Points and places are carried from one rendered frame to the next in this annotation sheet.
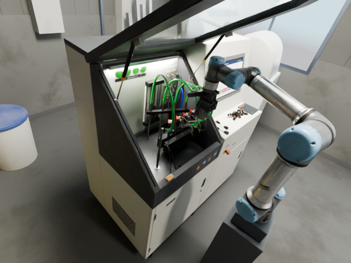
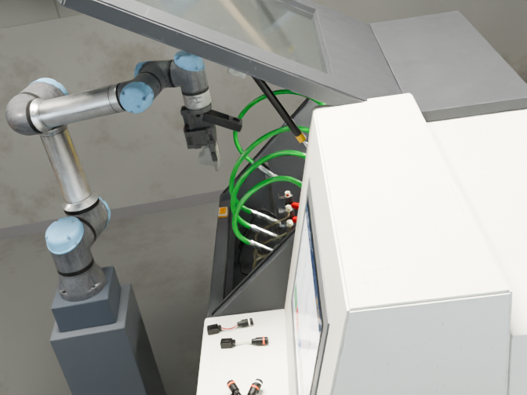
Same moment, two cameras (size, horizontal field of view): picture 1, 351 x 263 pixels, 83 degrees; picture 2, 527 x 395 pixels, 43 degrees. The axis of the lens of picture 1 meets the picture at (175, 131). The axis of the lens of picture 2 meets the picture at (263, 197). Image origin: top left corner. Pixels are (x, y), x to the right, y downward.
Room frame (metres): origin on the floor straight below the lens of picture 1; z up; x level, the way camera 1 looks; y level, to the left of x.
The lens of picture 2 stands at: (2.52, -0.95, 2.15)
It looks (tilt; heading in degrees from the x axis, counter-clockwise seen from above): 30 degrees down; 148
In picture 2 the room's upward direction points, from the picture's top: 10 degrees counter-clockwise
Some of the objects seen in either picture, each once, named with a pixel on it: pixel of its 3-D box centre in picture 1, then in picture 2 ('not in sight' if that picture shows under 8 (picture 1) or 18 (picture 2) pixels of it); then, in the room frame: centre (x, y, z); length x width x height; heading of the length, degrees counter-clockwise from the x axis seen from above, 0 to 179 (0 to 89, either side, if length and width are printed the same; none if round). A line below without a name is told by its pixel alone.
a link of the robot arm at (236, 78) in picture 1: (232, 77); (154, 77); (0.89, -0.21, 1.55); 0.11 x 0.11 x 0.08; 40
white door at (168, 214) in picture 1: (181, 206); not in sight; (0.92, -0.16, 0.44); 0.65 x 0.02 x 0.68; 143
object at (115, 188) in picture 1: (156, 187); not in sight; (1.09, 0.07, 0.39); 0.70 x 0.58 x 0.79; 143
